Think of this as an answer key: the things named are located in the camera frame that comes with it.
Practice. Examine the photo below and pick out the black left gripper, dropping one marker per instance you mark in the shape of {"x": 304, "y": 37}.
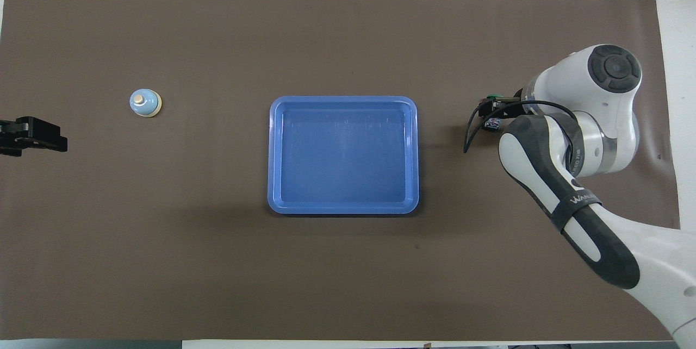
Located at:
{"x": 8, "y": 139}

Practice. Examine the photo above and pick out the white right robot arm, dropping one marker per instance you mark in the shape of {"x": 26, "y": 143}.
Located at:
{"x": 614, "y": 72}

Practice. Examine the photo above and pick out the green push button switch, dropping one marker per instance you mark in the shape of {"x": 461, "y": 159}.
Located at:
{"x": 493, "y": 124}

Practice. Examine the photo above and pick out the brown table mat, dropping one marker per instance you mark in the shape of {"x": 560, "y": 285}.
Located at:
{"x": 163, "y": 229}

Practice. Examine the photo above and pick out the light blue service bell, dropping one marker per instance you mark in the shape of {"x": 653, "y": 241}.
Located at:
{"x": 142, "y": 103}

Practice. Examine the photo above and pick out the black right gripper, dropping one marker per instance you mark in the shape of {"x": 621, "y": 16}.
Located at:
{"x": 510, "y": 108}

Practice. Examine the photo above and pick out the blue plastic tray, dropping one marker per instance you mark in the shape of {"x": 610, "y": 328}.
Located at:
{"x": 342, "y": 159}

